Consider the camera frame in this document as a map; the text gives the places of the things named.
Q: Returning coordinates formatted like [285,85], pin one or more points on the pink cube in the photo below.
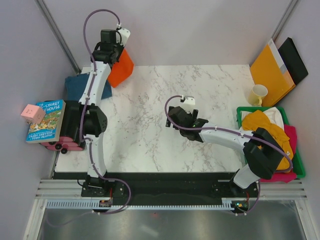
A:
[33,114]

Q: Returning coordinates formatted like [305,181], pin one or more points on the white slotted cable duct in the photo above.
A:
[107,203]

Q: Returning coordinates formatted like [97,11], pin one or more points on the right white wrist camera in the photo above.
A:
[187,103]

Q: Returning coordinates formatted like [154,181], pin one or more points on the magenta t-shirt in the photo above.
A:
[290,146]

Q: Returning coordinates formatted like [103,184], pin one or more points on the orange folder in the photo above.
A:
[269,70]

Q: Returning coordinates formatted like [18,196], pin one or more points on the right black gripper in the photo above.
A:
[193,114]

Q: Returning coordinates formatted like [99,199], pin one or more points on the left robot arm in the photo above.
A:
[93,121]

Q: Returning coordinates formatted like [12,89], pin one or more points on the white t-shirt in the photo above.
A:
[273,114]

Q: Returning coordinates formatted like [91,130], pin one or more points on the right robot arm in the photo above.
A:
[261,151]

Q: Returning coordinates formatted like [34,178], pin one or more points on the folded blue t-shirt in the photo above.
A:
[75,86]

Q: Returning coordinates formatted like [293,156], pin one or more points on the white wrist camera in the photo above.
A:
[187,103]
[122,36]

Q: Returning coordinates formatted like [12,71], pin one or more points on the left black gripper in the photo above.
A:
[121,48]

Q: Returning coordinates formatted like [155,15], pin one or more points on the black pink roller organizer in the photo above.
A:
[69,139]

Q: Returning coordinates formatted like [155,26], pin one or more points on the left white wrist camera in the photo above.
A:
[122,36]

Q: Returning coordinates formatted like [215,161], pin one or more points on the yellow mug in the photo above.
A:
[257,94]

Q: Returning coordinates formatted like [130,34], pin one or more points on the orange t-shirt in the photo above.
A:
[121,70]

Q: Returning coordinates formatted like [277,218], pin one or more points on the mustard yellow t-shirt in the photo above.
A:
[258,119]

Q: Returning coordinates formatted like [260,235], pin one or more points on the black flat box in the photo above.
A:
[293,61]

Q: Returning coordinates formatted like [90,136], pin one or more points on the green plastic tray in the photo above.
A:
[298,166]

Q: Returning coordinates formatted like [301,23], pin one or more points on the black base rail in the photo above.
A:
[163,188]

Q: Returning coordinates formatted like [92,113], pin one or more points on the blue treehouse book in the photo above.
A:
[48,130]

